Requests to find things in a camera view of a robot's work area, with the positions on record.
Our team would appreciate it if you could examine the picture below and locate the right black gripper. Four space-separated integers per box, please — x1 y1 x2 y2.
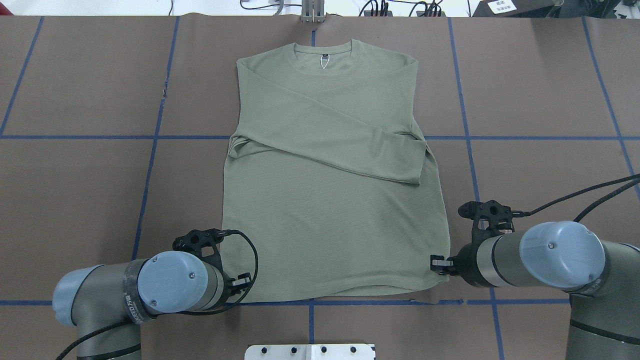
430 243 483 288

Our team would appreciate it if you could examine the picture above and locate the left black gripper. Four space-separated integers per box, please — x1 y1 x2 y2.
212 266 252 306

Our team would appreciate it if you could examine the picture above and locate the olive green long-sleeve shirt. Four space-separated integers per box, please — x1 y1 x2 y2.
221 39 451 303

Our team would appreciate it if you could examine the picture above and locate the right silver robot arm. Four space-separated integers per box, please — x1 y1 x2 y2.
430 221 640 360

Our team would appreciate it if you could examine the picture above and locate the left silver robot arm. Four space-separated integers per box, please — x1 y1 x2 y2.
52 250 258 360

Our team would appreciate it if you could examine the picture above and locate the black box with white label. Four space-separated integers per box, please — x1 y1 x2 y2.
471 0 557 18

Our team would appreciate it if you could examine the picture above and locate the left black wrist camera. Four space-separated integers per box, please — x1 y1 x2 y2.
172 228 224 272

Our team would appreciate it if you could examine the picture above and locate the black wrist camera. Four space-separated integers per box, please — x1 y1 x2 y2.
457 200 525 244
172 228 224 272

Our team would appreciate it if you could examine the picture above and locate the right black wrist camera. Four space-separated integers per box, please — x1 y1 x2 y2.
457 200 525 244

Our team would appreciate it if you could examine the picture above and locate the white camera mast with base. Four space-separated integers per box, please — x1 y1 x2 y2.
244 343 377 360

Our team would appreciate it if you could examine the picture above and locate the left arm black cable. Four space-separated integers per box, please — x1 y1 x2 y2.
55 229 259 360

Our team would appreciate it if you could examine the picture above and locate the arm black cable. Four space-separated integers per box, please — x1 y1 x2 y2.
520 173 640 223
55 229 259 360

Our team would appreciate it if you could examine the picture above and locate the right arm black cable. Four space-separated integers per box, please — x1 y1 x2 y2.
520 173 640 223

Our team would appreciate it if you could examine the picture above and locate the aluminium frame post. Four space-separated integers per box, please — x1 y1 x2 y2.
301 0 326 24

